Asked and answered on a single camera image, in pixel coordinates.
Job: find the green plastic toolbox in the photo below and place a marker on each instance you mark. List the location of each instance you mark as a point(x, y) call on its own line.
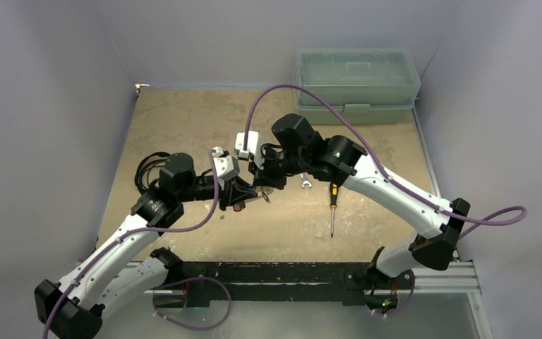
point(366, 86)

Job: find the red key tag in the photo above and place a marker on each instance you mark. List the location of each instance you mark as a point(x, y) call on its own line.
point(238, 208)

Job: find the orange black screwdriver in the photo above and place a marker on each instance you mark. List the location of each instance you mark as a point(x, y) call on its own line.
point(334, 192)

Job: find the grey key holder plate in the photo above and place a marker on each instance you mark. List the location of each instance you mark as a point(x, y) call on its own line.
point(262, 193)

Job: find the aluminium frame rail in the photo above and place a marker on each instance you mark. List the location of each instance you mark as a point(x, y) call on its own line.
point(459, 278)

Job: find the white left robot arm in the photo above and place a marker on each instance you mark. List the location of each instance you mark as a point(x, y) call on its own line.
point(76, 305)

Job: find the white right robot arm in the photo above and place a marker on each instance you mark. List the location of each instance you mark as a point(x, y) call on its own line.
point(341, 161)

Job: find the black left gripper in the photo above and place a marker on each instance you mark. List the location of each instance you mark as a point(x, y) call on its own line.
point(234, 191)

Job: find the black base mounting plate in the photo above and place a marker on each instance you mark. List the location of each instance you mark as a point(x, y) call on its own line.
point(349, 283)

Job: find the silver open-end wrench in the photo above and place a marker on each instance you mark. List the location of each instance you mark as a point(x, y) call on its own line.
point(305, 182)

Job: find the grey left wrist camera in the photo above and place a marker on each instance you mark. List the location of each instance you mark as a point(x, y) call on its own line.
point(225, 166)

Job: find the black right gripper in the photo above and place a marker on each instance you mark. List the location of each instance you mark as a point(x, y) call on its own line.
point(260, 172)

